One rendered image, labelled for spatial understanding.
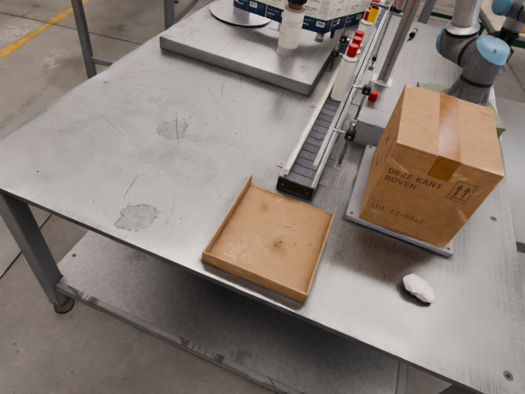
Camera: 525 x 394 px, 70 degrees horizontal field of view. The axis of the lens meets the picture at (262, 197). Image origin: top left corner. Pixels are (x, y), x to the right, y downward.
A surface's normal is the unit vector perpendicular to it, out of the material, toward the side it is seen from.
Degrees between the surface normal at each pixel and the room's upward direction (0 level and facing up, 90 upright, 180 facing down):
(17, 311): 0
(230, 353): 0
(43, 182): 0
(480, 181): 90
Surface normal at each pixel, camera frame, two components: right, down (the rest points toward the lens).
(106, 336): 0.14, -0.68
